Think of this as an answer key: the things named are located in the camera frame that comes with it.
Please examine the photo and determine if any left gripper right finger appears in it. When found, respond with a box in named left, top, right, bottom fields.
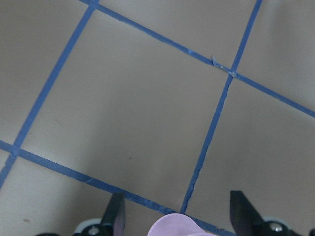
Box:
left=229, top=190, right=270, bottom=236

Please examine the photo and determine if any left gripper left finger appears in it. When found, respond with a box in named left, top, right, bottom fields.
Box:
left=100, top=192, right=126, bottom=236

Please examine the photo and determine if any pink mesh cup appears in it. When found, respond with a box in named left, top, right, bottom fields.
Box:
left=147, top=213, right=206, bottom=236

